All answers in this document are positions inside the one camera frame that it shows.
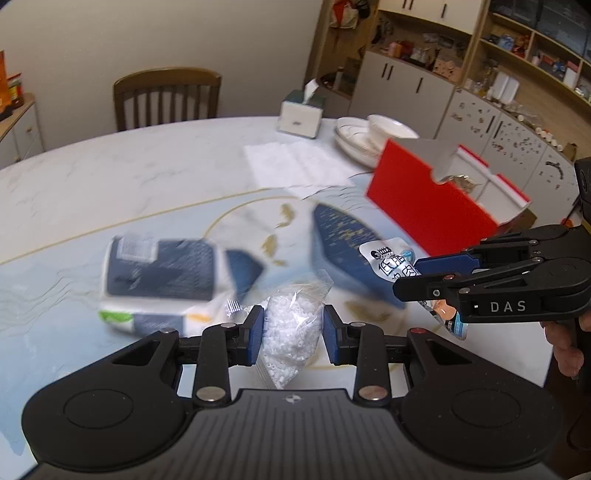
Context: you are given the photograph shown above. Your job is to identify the small cartoon snack pouch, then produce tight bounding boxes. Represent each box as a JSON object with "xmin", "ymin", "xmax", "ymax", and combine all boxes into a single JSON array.
[{"xmin": 359, "ymin": 237, "xmax": 468, "ymax": 340}]

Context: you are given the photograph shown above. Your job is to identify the bag of white beads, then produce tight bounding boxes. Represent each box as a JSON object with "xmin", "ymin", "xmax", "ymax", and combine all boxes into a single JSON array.
[{"xmin": 256, "ymin": 270, "xmax": 334, "ymax": 390}]

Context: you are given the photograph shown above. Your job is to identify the person's hand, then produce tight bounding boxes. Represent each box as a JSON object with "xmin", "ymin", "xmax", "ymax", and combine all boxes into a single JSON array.
[{"xmin": 541, "ymin": 321, "xmax": 585, "ymax": 378}]

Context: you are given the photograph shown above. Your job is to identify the red white cardboard box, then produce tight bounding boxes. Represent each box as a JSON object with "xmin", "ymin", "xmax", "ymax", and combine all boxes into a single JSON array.
[{"xmin": 367, "ymin": 139, "xmax": 530, "ymax": 256}]

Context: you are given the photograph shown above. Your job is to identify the navy white tissue pack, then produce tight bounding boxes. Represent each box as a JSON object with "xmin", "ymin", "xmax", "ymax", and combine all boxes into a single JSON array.
[{"xmin": 98, "ymin": 235, "xmax": 264, "ymax": 337}]

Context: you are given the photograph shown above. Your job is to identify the white speckled cabinet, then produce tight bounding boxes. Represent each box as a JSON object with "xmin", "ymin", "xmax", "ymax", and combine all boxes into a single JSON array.
[{"xmin": 437, "ymin": 89, "xmax": 578, "ymax": 226}]

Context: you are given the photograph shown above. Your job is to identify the white bowl gold rim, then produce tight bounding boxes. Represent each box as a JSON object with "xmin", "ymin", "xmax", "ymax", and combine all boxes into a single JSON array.
[{"xmin": 367, "ymin": 114, "xmax": 419, "ymax": 151}]

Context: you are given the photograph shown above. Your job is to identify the white paper napkin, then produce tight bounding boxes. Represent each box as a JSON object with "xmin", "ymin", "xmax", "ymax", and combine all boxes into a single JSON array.
[{"xmin": 243, "ymin": 141, "xmax": 367, "ymax": 199}]

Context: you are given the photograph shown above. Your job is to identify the wooden shelf unit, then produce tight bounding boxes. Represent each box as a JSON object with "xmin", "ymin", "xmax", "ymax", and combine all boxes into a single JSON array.
[{"xmin": 307, "ymin": 1, "xmax": 590, "ymax": 150}]

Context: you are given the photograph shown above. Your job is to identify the green white tissue box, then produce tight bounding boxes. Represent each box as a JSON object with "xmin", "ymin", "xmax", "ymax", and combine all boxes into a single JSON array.
[{"xmin": 277, "ymin": 79, "xmax": 325, "ymax": 139}]

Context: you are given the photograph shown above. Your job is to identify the brown wooden chair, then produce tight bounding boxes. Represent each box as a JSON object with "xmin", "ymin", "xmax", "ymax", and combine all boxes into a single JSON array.
[{"xmin": 113, "ymin": 67, "xmax": 222, "ymax": 132}]

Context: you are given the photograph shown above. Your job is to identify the white side cabinet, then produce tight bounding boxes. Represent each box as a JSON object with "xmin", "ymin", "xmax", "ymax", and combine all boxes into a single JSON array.
[{"xmin": 0, "ymin": 93, "xmax": 45, "ymax": 169}]

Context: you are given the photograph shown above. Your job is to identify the white cabinet black handles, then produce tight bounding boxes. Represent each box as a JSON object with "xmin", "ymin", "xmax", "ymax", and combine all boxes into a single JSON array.
[{"xmin": 349, "ymin": 52, "xmax": 455, "ymax": 139}]

